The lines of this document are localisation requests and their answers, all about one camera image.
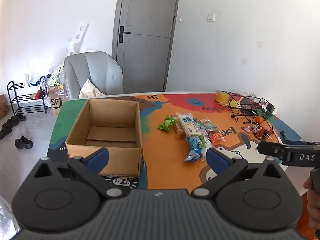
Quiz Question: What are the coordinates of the toy figure keychain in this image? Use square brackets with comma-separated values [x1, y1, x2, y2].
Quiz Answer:
[243, 124, 265, 137]

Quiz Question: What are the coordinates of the brown printed carton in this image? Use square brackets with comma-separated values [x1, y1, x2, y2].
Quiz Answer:
[0, 94, 8, 120]

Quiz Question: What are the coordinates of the green yellow printed bag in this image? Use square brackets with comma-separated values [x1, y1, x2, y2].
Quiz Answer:
[47, 64, 66, 87]

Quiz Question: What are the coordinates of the black wire rack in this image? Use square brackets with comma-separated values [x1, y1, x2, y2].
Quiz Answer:
[229, 92, 270, 118]

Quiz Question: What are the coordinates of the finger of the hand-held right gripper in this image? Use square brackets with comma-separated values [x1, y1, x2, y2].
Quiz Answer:
[257, 141, 285, 159]

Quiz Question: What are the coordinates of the yellow tape roll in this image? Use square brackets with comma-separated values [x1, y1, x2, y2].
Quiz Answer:
[215, 91, 229, 104]

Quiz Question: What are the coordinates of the cardboard box black logo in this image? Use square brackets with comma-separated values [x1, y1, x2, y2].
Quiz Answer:
[48, 86, 70, 117]

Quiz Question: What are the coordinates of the green snack packet red picture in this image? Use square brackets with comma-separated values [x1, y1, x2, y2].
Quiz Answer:
[157, 115, 177, 132]

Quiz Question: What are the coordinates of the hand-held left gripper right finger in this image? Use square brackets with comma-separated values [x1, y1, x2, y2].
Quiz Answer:
[191, 147, 285, 200]

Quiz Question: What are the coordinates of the white dotted pillow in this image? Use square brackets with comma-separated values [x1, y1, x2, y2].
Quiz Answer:
[78, 79, 107, 99]

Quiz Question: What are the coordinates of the grey door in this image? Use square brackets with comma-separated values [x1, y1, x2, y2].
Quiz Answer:
[112, 0, 181, 93]

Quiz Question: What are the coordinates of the red handled tool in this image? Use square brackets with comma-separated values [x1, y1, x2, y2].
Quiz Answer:
[260, 127, 275, 140]

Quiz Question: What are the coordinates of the large pale snack packet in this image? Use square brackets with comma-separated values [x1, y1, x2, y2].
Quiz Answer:
[177, 114, 198, 136]

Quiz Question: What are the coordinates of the black door handle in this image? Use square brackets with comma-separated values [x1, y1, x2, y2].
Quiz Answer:
[118, 26, 132, 43]

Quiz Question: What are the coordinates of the blue plastic bag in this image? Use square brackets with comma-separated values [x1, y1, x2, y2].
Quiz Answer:
[29, 74, 52, 87]

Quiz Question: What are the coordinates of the white foam board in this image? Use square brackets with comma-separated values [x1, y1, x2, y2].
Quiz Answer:
[66, 22, 89, 55]

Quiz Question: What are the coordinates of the grey armchair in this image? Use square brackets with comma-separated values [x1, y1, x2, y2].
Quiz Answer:
[64, 51, 124, 101]

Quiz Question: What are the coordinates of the black shoe rack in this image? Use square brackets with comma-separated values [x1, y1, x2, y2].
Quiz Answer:
[7, 81, 48, 117]

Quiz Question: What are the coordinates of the green white snack packet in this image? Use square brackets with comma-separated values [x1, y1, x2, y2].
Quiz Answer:
[200, 135, 213, 156]

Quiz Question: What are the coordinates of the person's right hand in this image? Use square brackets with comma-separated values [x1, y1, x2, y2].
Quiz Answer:
[304, 177, 320, 230]

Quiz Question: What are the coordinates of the orange snack packet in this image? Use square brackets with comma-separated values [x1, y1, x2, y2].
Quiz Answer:
[209, 131, 224, 143]

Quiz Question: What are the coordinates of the colourful printed table mat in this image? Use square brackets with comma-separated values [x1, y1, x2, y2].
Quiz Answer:
[47, 91, 303, 189]

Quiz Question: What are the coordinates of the shiny plastic sheet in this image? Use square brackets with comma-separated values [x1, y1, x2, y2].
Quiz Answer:
[0, 195, 22, 240]

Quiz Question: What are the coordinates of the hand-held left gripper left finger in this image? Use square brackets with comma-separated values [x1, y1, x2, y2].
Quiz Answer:
[32, 147, 124, 200]

